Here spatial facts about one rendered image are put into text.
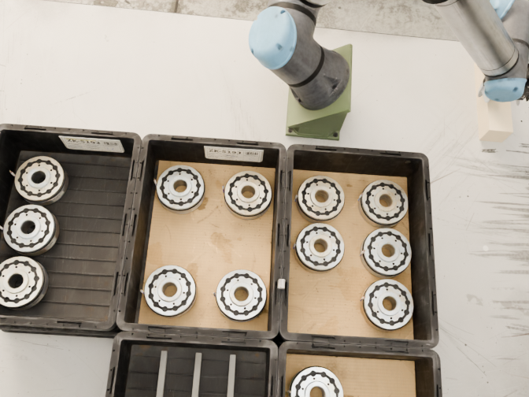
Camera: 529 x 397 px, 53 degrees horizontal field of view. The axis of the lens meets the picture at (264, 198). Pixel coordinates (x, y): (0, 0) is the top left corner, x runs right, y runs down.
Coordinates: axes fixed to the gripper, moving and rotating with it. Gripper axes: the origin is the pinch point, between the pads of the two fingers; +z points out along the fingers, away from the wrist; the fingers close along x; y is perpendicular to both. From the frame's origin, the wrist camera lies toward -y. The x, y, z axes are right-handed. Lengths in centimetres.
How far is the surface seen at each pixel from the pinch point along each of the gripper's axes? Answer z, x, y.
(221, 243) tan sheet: -9, -67, 49
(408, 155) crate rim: -18.7, -29.1, 29.5
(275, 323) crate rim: -19, -55, 66
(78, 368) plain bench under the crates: 4, -95, 77
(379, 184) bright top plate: -11.7, -33.6, 33.8
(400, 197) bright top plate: -11.9, -29.0, 36.4
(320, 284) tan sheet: -9, -45, 56
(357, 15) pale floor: 74, -21, -82
